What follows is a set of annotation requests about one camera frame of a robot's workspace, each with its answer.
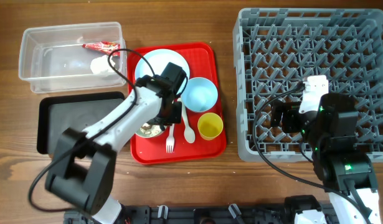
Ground light blue bowl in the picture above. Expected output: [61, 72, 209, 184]
[181, 77, 219, 113]

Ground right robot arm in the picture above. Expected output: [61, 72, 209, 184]
[271, 93, 381, 223]

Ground black waste tray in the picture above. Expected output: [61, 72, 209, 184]
[37, 91, 125, 154]

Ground green bowl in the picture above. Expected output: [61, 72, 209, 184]
[135, 121, 166, 139]

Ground red snack wrapper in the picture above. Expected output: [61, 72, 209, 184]
[82, 41, 120, 55]

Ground rice and food scraps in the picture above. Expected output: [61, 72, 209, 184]
[138, 123, 163, 137]

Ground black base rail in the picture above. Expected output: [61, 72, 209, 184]
[63, 203, 340, 224]

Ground white plastic spoon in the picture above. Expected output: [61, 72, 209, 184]
[177, 98, 196, 144]

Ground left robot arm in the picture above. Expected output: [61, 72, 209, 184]
[45, 63, 187, 223]

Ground red serving tray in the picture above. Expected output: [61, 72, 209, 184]
[130, 42, 227, 165]

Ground white plastic fork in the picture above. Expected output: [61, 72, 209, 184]
[166, 124, 175, 154]

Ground white napkin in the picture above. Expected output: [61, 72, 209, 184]
[90, 55, 115, 74]

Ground light blue plate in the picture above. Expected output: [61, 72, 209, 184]
[135, 49, 190, 98]

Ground yellow cup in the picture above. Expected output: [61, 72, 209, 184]
[197, 113, 224, 141]

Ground clear plastic bin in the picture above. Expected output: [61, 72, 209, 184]
[19, 22, 126, 93]

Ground grey dishwasher rack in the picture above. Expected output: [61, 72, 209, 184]
[232, 8, 383, 162]

